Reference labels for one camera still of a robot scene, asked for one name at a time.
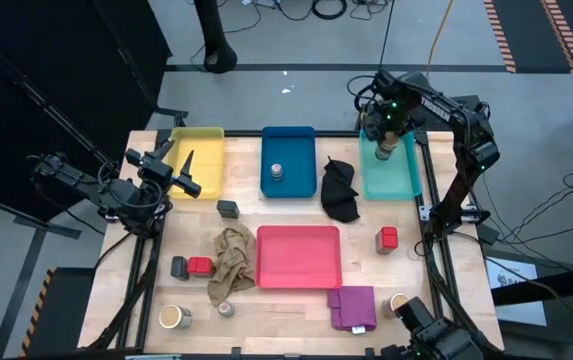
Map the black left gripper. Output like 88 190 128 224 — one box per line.
124 138 203 199

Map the black spice tin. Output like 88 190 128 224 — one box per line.
216 199 241 220
170 255 191 282

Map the red-lid paprika tin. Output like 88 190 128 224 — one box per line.
374 225 400 256
186 256 216 279

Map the yellow plastic bin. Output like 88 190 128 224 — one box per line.
162 126 226 201

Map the teal plastic bin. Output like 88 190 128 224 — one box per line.
358 128 424 202

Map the black cloth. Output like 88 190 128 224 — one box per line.
320 156 362 224

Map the blue plastic bin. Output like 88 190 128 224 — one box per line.
259 125 318 200

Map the tan cloth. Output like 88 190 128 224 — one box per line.
206 223 258 308

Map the black pole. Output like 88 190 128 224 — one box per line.
193 0 240 75

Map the black mat striped edge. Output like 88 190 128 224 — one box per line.
18 266 98 359
483 0 542 75
540 0 573 75

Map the black power brick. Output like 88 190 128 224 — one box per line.
474 222 502 247

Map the pink plastic bin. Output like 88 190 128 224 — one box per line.
255 224 344 291

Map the black room divider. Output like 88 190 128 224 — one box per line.
0 0 190 239

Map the purple cloth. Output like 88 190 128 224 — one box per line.
326 285 379 335

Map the white printed sheet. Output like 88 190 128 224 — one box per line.
484 254 548 327

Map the black beam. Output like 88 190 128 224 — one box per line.
490 261 573 307

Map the black aluminium table frame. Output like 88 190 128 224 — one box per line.
85 127 507 360

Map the thin black cable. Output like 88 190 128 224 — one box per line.
378 0 397 71

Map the yellow cable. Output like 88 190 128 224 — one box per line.
423 0 455 99

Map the black cable coil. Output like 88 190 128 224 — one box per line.
311 0 349 21

